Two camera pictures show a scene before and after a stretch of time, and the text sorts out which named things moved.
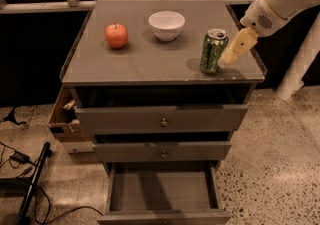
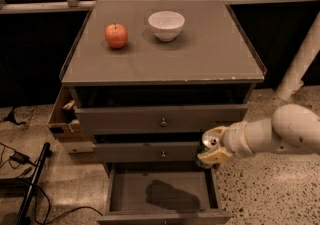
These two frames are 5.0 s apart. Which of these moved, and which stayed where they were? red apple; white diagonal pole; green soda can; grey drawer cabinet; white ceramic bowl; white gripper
Moved: white gripper; green soda can
Stayed: white ceramic bowl; red apple; grey drawer cabinet; white diagonal pole
